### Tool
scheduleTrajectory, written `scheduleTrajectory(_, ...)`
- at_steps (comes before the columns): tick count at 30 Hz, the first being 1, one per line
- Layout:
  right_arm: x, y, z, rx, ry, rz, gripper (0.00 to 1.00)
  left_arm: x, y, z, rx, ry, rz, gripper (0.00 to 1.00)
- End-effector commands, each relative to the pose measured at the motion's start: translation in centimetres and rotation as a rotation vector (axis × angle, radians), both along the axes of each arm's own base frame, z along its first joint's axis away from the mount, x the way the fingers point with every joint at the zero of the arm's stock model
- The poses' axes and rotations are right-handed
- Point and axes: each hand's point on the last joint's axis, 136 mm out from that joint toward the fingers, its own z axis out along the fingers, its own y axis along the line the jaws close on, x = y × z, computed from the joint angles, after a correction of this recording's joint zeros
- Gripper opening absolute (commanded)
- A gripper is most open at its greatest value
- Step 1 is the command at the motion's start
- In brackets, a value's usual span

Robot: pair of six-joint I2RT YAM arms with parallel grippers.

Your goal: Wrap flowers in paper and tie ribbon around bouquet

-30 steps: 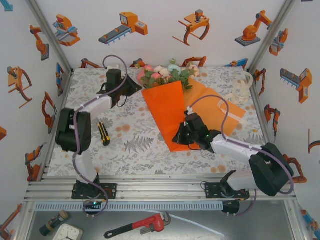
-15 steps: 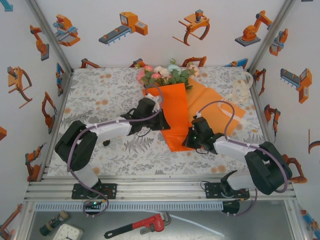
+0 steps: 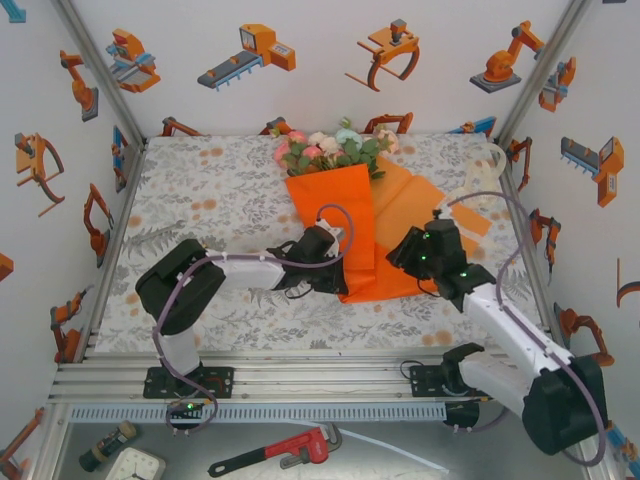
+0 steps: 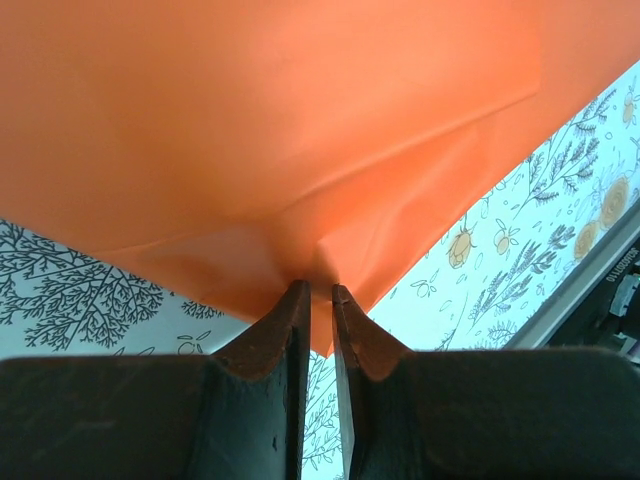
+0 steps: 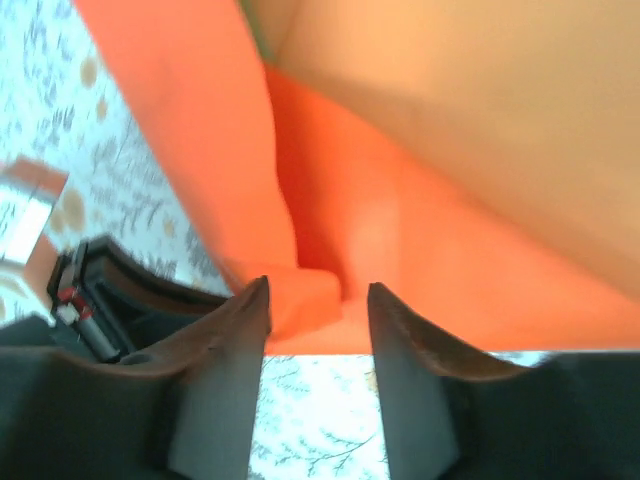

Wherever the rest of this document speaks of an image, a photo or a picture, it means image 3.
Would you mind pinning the orange wrapping paper sheet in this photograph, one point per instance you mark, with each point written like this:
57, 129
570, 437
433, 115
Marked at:
335, 200

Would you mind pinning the cream printed ribbon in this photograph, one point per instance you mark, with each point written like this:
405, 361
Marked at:
480, 175

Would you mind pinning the artificial flower bouquet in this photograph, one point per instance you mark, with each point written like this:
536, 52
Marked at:
320, 150

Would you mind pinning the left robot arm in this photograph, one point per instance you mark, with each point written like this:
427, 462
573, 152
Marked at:
250, 272

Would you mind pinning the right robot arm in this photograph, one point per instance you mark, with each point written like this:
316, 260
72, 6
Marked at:
510, 325

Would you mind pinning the floral patterned tablecloth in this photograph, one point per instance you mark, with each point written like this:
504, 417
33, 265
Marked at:
225, 165

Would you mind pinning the small black electronics box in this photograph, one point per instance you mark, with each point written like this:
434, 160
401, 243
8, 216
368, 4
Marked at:
187, 407
462, 415

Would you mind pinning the red pipe wrench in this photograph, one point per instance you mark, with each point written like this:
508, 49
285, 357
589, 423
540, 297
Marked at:
300, 447

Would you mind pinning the white plastic strip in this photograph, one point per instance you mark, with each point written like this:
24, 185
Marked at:
400, 452

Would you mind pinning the white alarm clock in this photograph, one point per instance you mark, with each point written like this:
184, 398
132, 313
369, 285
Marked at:
135, 465

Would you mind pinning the dark bottle with cork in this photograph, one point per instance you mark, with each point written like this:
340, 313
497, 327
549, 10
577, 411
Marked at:
107, 445

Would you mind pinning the aluminium frame cross rail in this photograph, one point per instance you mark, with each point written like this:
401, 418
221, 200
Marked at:
320, 380

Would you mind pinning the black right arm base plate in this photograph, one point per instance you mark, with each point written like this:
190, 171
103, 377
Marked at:
425, 382

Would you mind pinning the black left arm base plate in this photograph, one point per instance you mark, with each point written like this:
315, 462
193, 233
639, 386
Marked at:
220, 382

